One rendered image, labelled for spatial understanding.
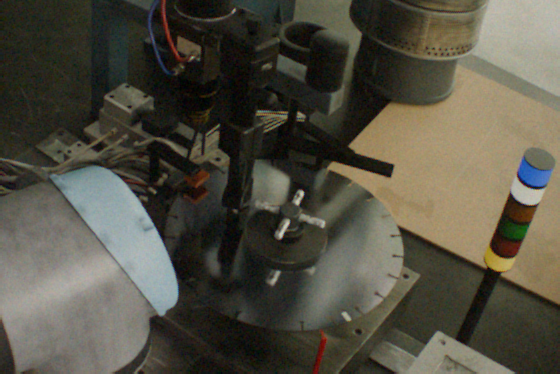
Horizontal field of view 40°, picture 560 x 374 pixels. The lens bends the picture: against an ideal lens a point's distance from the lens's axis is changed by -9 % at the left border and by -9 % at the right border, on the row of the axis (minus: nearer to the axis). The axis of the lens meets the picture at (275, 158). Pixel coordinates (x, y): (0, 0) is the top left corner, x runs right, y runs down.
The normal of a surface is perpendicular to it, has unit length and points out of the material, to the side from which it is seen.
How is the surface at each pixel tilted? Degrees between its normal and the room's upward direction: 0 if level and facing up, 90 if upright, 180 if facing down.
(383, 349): 0
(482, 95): 0
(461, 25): 90
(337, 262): 0
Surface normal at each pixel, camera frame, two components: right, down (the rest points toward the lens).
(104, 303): 0.60, 0.36
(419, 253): 0.11, -0.77
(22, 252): 0.36, -0.43
